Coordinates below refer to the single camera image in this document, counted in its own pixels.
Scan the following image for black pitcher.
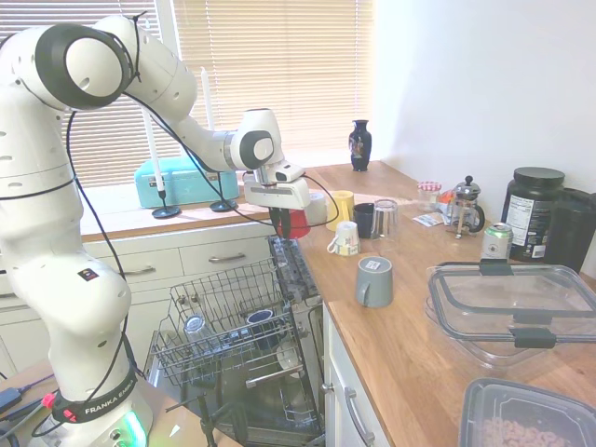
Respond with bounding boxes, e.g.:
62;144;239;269
544;186;596;276

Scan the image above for teal bread box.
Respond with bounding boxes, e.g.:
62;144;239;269
134;156;240;210

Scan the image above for clear glass in rack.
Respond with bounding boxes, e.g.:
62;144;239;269
182;314;209;340

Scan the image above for white green drink can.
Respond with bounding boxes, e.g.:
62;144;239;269
480;222;515;263

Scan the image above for narrow beige window blind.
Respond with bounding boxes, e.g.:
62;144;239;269
0;0;179;192

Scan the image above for wide beige window blind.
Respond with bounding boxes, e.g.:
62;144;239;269
172;0;376;162

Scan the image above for open dishwasher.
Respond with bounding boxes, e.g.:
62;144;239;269
142;232;328;447

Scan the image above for white kitchen cabinets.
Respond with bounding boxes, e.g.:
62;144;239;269
0;217;393;447

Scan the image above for black protein powder tub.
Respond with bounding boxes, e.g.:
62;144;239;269
500;167;566;264

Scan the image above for glass jar red checked lid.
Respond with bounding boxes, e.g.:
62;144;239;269
416;181;443;213

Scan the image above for blue adapter box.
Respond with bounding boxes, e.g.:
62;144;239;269
0;387;24;412

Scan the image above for large clear lidded container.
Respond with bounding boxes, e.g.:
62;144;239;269
422;261;596;372

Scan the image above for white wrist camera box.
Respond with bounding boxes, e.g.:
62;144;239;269
274;162;306;184

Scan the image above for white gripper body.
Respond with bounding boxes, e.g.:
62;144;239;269
243;178;312;211

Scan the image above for plain white mug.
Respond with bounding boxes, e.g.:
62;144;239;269
306;191;329;224

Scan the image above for black mug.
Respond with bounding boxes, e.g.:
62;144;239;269
352;202;376;240

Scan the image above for red metallic mug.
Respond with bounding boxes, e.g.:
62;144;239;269
277;208;311;240

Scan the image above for clear drinking glass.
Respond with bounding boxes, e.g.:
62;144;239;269
371;198;402;241

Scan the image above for grey wire dishwasher rack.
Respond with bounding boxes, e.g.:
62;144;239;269
151;256;309;388

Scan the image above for dark blue painted vase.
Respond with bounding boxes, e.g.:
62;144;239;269
348;119;373;173

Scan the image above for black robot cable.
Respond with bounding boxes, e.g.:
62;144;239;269
27;12;338;437

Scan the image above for yellow mug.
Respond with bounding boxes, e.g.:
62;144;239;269
324;189;357;233

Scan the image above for black tripod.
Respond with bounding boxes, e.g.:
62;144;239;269
164;389;249;447

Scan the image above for silver cabinet door handle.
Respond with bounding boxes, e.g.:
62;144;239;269
344;386;376;447

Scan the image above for white patterned mug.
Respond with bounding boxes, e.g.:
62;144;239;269
326;220;362;258

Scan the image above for glass french press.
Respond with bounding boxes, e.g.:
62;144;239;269
445;174;487;240

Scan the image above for grey mug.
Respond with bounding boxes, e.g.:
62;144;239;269
355;255;394;309

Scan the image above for navy blue mug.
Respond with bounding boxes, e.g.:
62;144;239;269
245;308;286;351

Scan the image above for grey container with food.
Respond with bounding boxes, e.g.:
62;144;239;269
457;376;596;447

